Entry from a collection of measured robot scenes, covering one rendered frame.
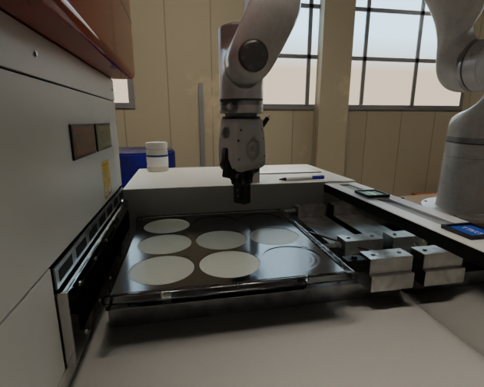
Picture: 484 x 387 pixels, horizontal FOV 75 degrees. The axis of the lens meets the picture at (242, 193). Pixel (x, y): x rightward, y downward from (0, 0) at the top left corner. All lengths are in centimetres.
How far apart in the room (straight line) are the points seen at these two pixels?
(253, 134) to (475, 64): 54
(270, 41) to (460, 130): 56
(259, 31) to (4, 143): 37
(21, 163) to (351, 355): 45
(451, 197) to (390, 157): 285
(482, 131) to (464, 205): 18
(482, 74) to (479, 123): 11
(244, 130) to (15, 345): 45
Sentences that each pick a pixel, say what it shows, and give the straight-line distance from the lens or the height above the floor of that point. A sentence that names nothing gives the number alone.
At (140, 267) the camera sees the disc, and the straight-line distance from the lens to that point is 54.
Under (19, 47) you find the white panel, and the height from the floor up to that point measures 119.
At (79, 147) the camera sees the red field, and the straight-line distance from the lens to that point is 51.
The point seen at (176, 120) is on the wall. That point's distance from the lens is 309.
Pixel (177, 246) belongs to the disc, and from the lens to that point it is 61.
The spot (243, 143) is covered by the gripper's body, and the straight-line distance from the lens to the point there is 59.
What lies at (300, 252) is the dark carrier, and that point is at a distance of 58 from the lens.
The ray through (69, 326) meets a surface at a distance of 44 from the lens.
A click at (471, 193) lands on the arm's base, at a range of 96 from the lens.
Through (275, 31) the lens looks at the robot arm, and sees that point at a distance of 55.
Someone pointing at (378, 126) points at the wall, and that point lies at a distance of 368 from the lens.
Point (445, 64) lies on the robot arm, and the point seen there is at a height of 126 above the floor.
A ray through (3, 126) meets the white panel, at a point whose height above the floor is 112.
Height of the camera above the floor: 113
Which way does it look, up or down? 13 degrees down
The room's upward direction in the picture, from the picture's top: straight up
